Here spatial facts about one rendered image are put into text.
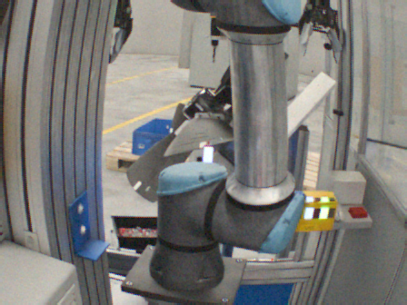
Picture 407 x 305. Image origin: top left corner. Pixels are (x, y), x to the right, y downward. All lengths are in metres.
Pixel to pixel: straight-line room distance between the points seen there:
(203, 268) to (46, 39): 0.58
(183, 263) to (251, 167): 0.25
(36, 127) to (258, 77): 0.33
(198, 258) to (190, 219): 0.09
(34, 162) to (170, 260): 0.43
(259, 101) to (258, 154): 0.09
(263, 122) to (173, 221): 0.26
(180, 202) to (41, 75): 0.43
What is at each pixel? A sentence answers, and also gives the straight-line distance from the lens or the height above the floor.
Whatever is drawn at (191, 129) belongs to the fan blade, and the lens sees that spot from 1.60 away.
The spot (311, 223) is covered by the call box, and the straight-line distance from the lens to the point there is 1.41.
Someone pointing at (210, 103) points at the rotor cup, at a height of 1.22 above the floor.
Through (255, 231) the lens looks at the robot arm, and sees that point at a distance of 0.86.
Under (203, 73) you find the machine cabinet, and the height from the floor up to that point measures 0.28.
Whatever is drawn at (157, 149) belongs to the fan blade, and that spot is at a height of 1.05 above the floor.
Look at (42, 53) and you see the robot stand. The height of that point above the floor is 1.51.
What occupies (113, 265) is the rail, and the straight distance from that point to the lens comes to 1.51.
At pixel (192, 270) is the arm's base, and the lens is 0.96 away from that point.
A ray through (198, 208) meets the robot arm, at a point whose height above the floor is 1.22.
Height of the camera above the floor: 1.56
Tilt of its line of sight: 16 degrees down
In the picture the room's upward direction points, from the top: 4 degrees clockwise
